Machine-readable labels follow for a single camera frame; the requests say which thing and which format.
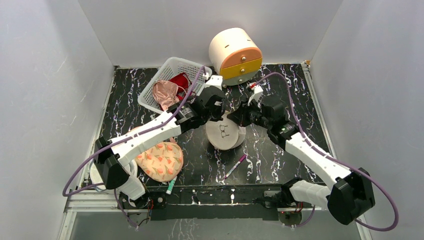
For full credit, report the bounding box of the round white drawer cabinet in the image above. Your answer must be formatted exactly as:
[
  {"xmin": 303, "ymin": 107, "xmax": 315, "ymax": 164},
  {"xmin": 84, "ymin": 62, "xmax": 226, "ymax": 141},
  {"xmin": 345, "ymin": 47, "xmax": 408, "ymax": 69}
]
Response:
[{"xmin": 208, "ymin": 27, "xmax": 263, "ymax": 87}]

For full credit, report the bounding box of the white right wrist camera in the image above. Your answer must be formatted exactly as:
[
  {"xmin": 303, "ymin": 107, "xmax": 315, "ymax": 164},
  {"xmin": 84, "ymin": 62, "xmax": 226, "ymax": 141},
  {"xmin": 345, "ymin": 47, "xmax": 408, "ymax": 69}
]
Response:
[{"xmin": 247, "ymin": 83, "xmax": 263, "ymax": 106}]

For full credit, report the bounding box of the white plastic basket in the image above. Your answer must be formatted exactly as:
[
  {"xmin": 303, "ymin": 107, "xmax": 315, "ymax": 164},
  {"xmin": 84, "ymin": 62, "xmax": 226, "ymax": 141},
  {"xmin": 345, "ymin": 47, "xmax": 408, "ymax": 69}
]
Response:
[{"xmin": 137, "ymin": 57, "xmax": 213, "ymax": 114}]

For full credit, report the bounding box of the white mesh bag lid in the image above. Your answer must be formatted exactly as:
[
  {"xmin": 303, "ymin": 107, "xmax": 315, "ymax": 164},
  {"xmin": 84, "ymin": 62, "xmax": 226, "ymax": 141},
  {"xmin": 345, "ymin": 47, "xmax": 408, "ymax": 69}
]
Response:
[{"xmin": 89, "ymin": 160, "xmax": 138, "ymax": 192}]

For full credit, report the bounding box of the peach floral bra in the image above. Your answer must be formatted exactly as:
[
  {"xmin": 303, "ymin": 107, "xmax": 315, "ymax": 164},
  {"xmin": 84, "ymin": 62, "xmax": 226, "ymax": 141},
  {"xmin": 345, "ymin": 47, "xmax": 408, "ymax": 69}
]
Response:
[{"xmin": 134, "ymin": 137, "xmax": 184, "ymax": 182}]

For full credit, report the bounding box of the red bra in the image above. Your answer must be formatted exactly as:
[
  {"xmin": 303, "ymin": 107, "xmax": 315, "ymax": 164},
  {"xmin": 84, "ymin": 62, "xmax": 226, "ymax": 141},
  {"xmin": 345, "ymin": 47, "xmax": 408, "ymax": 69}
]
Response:
[{"xmin": 169, "ymin": 72, "xmax": 192, "ymax": 101}]

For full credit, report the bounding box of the teal white marker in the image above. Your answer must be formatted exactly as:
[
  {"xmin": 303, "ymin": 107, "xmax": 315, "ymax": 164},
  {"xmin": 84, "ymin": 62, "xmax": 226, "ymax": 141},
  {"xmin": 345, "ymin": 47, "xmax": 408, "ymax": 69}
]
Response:
[{"xmin": 165, "ymin": 176, "xmax": 178, "ymax": 195}]

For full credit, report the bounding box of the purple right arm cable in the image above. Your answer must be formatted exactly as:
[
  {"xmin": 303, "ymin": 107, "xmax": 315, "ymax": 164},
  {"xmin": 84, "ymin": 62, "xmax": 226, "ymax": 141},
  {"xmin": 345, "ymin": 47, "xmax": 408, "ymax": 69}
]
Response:
[{"xmin": 250, "ymin": 72, "xmax": 400, "ymax": 232}]

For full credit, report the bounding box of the black table front rail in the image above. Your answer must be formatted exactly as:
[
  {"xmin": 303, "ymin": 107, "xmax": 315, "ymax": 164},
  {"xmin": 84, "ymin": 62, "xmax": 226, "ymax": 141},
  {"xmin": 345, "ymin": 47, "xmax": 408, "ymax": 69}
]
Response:
[{"xmin": 64, "ymin": 185, "xmax": 364, "ymax": 222}]

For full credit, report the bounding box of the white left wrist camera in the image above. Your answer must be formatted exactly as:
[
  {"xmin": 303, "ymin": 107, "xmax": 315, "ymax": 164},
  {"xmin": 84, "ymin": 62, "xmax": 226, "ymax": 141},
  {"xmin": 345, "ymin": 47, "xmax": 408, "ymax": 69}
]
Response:
[{"xmin": 203, "ymin": 75, "xmax": 224, "ymax": 90}]

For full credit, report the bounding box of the white mesh laundry bag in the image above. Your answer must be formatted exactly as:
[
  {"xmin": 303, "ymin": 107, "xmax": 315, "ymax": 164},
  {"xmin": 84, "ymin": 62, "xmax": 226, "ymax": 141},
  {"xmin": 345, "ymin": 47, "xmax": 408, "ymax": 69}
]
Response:
[{"xmin": 204, "ymin": 112, "xmax": 247, "ymax": 151}]

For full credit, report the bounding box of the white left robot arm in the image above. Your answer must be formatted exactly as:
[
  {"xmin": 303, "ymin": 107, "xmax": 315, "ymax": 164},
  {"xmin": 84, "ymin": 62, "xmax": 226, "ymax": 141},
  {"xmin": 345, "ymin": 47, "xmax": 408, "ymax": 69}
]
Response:
[{"xmin": 93, "ymin": 86, "xmax": 226, "ymax": 208}]

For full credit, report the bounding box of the pink pen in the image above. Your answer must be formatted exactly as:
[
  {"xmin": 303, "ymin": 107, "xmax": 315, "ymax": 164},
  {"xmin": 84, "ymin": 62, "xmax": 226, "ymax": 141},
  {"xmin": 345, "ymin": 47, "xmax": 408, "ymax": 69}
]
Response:
[{"xmin": 224, "ymin": 154, "xmax": 247, "ymax": 179}]

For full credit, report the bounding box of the pink satin bra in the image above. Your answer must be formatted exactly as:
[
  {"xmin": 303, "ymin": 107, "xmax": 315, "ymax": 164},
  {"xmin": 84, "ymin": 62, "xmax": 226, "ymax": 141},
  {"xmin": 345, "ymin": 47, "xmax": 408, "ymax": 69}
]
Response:
[{"xmin": 152, "ymin": 80, "xmax": 180, "ymax": 111}]

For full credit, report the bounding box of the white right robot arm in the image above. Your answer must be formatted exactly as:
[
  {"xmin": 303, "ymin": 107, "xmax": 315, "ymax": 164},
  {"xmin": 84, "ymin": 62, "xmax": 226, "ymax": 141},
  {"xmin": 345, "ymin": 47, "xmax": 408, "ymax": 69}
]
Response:
[{"xmin": 228, "ymin": 101, "xmax": 376, "ymax": 225}]

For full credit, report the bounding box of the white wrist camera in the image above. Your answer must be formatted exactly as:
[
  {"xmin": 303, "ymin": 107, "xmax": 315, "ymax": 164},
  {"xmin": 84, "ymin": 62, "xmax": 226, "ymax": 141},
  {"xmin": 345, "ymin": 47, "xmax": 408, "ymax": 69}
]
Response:
[
  {"xmin": 203, "ymin": 75, "xmax": 224, "ymax": 90},
  {"xmin": 247, "ymin": 83, "xmax": 263, "ymax": 106}
]

